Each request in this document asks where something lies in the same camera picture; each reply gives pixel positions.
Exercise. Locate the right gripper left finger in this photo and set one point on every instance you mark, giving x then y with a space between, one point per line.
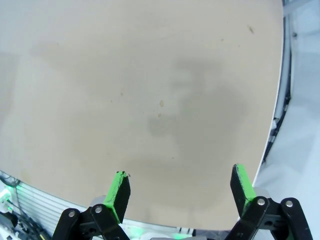
117 200

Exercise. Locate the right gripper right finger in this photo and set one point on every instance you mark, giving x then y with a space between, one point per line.
243 192

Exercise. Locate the white power strip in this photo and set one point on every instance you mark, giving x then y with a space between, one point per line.
4 195

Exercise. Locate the dark metal rail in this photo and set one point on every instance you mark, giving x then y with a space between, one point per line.
283 100

